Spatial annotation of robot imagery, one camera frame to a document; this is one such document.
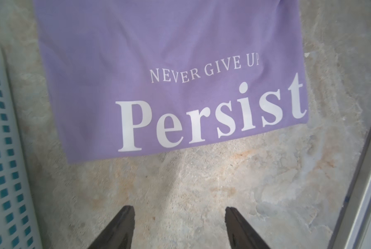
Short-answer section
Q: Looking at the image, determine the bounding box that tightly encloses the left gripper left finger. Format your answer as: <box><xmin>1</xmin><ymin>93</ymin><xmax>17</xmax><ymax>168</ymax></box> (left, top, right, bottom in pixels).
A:
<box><xmin>88</xmin><ymin>205</ymin><xmax>135</xmax><ymax>249</ymax></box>

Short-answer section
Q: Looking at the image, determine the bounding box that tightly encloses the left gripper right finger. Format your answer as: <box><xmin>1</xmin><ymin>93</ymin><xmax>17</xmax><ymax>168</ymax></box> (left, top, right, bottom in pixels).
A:
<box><xmin>225</xmin><ymin>207</ymin><xmax>270</xmax><ymax>249</ymax></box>

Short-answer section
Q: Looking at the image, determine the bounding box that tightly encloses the purple Persist t-shirt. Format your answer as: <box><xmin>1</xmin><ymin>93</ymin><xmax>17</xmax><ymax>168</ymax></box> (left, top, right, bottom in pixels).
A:
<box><xmin>33</xmin><ymin>0</ymin><xmax>309</xmax><ymax>163</ymax></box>

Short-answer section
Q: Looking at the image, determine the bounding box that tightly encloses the white perforated plastic basket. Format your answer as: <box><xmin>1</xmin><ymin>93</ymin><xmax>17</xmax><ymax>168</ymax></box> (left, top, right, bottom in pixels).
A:
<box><xmin>0</xmin><ymin>49</ymin><xmax>43</xmax><ymax>249</ymax></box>

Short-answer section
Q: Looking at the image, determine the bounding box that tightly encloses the aluminium mounting rail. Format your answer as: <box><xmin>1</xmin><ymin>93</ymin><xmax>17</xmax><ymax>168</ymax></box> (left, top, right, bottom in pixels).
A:
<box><xmin>328</xmin><ymin>128</ymin><xmax>371</xmax><ymax>249</ymax></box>

